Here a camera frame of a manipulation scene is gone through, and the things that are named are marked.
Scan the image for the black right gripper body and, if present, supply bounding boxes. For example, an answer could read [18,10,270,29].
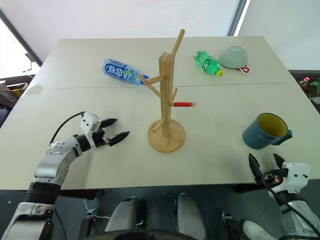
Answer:
[261,168,289,187]

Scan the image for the brown cardboard box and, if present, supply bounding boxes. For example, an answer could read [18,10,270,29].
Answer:
[0,80,29,109]

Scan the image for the red and white tag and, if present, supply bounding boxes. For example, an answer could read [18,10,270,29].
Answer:
[235,64,253,76]

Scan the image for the black table bracket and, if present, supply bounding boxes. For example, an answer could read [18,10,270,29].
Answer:
[220,209,241,239]
[79,208,98,239]

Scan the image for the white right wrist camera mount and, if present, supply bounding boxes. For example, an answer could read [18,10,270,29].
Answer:
[271,161,312,194]

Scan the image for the thin white cable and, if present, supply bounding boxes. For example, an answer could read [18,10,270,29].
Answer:
[83,198,111,220]

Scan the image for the green plant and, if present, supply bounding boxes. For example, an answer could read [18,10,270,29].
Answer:
[308,78,320,98]

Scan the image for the blue mug yellow inside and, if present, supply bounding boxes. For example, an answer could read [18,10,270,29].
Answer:
[241,112,294,150]

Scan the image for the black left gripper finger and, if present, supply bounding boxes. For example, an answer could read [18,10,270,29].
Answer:
[108,131,131,147]
[100,117,119,129]

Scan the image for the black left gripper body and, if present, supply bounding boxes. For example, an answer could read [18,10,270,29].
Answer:
[91,128,112,149]

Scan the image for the blue label plastic bottle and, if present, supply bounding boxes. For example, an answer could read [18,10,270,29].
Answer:
[100,57,150,87]

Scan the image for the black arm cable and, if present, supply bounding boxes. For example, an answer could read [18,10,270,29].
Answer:
[260,170,320,234]
[49,112,85,145]

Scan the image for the green plastic bottle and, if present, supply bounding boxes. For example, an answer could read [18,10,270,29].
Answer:
[193,50,225,77]

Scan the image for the white shoe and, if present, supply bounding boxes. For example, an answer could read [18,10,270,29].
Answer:
[241,219,270,240]

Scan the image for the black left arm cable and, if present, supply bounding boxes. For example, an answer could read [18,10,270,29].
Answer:
[49,112,85,145]

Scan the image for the pale green bowl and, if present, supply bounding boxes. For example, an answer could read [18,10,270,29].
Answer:
[217,45,250,70]

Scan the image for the silver rounded robot leg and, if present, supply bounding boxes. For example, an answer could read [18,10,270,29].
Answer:
[103,195,148,233]
[173,192,208,240]

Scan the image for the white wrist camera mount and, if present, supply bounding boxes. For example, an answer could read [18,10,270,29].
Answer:
[271,161,312,194]
[79,112,102,137]

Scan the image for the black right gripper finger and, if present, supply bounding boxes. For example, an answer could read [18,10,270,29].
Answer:
[248,152,263,185]
[272,152,285,168]

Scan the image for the dark window frame bar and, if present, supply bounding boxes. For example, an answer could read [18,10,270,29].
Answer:
[0,8,43,68]
[226,0,251,37]

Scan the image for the dark rounded robot waist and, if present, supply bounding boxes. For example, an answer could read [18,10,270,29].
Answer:
[91,228,194,240]

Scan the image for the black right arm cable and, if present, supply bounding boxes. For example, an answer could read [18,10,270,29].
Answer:
[260,170,320,234]

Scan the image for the orange drink bottle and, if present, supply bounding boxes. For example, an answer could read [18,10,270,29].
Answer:
[298,77,311,94]

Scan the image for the wooden mug tree stand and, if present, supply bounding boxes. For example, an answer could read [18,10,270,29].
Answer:
[137,28,197,154]

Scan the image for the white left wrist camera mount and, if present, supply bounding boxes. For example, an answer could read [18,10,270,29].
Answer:
[79,112,102,137]

